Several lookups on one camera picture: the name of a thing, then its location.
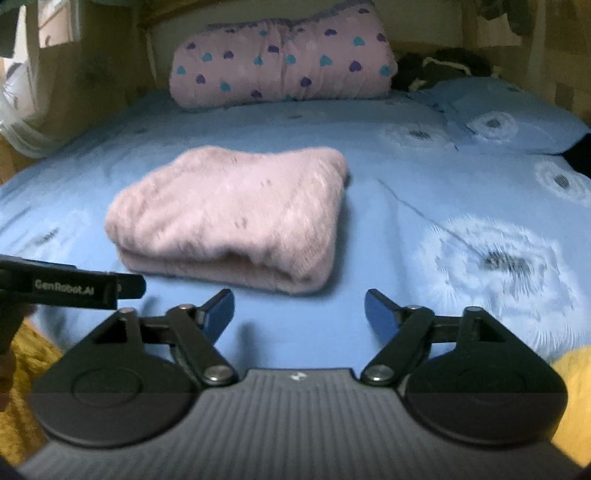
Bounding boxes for dark clothes pile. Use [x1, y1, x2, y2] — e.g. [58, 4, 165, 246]
[392, 47, 502, 92]

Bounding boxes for white sheer mosquito net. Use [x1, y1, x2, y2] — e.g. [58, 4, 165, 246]
[0, 46, 64, 160]

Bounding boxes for yellow fleece cloth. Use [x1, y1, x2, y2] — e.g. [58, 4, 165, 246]
[0, 318, 66, 464]
[551, 346, 591, 457]

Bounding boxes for pink heart-print rolled quilt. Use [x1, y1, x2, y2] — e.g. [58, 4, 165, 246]
[168, 2, 399, 110]

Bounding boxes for pink knit cardigan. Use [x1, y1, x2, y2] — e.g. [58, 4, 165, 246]
[105, 145, 350, 296]

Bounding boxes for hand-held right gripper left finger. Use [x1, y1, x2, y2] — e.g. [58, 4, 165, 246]
[91, 288, 239, 387]

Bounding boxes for blue dandelion-print bed sheet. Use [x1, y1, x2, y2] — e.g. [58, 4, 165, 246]
[0, 88, 591, 371]

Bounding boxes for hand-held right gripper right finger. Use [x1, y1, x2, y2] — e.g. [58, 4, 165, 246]
[359, 288, 512, 387]

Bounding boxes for blue dandelion-print pillow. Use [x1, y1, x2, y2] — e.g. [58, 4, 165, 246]
[414, 76, 591, 156]

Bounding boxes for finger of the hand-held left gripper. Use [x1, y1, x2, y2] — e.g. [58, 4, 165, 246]
[117, 272, 148, 300]

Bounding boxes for hanging dark clothes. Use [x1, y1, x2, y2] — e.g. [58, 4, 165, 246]
[477, 0, 537, 38]

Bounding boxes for dark cloth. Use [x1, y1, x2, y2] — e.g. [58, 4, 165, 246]
[564, 132, 591, 179]

